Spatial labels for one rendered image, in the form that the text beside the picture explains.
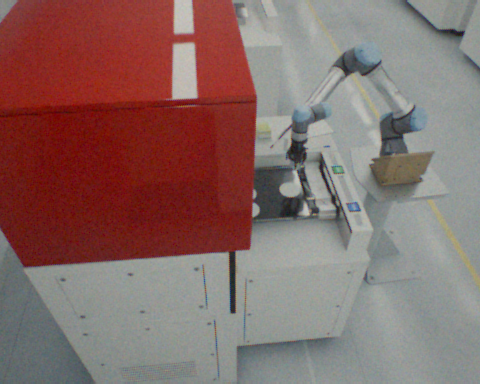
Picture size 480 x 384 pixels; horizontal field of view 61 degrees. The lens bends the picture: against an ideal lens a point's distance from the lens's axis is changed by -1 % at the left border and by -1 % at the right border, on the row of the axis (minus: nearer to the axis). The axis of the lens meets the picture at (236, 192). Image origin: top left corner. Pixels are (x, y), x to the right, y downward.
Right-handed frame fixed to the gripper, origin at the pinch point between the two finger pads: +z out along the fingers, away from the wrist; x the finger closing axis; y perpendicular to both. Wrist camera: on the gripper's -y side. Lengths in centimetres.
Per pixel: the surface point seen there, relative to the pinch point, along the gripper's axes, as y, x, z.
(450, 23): -462, 57, 80
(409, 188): -31, 55, 17
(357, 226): 21.3, 37.0, 3.6
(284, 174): -3.0, -6.4, 9.4
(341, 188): 0.9, 24.0, 3.4
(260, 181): 7.4, -15.4, 9.4
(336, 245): 23.8, 30.7, 17.6
